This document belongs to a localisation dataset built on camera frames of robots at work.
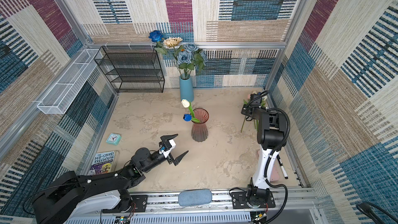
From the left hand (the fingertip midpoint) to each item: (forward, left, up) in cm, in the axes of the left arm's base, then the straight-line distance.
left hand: (181, 140), depth 75 cm
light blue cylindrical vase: (+38, -1, -3) cm, 39 cm away
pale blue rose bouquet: (+41, -3, +18) cm, 45 cm away
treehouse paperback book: (-4, +44, -16) cm, 47 cm away
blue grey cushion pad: (-21, -6, -14) cm, 26 cm away
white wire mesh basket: (+12, +56, +16) cm, 59 cm away
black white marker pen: (-8, -52, -16) cm, 55 cm away
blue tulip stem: (+6, -3, +10) cm, 12 cm away
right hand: (+29, -40, -16) cm, 52 cm away
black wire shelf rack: (+55, +37, 0) cm, 66 cm away
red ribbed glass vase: (+14, -9, -16) cm, 23 cm away
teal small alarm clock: (+10, +43, -16) cm, 47 cm away
